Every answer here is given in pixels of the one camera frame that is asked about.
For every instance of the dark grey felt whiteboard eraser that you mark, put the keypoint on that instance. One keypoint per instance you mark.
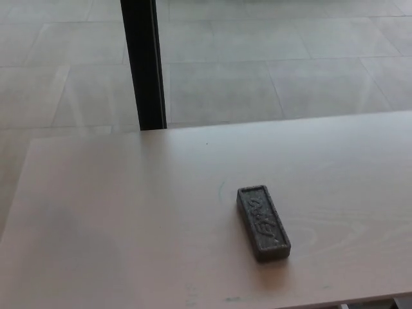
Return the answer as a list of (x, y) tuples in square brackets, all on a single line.
[(262, 222)]

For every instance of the grey desk underframe part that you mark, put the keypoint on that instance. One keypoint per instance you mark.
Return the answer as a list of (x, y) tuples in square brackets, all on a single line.
[(404, 304)]

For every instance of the black vertical window frame post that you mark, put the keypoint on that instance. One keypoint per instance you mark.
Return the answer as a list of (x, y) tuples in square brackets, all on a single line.
[(141, 64)]

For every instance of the white desk underframe bracket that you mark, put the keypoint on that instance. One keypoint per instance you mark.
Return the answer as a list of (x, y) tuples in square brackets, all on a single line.
[(342, 306)]

